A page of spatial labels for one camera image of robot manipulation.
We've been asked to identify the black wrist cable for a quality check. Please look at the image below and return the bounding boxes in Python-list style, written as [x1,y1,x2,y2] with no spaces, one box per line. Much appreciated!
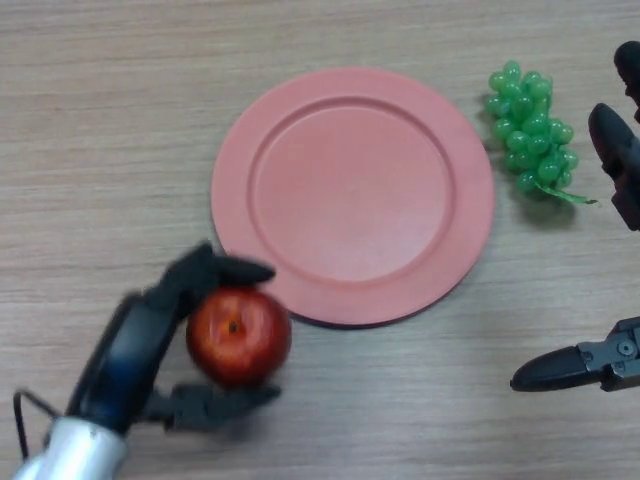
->
[12,389,64,459]

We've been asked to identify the red apple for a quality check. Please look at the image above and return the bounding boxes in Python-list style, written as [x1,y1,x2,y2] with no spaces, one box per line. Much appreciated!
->
[185,287,293,390]

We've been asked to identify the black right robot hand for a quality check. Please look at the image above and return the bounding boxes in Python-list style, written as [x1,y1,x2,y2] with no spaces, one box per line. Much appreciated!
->
[509,41,640,393]

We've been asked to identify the pink round plate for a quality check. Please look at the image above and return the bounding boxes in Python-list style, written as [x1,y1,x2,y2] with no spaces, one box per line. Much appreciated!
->
[210,67,496,329]

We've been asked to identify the green grape bunch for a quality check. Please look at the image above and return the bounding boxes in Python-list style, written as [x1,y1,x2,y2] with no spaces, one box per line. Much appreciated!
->
[483,59,599,205]

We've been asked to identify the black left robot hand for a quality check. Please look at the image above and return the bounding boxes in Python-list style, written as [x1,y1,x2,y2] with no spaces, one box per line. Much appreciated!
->
[64,242,282,436]

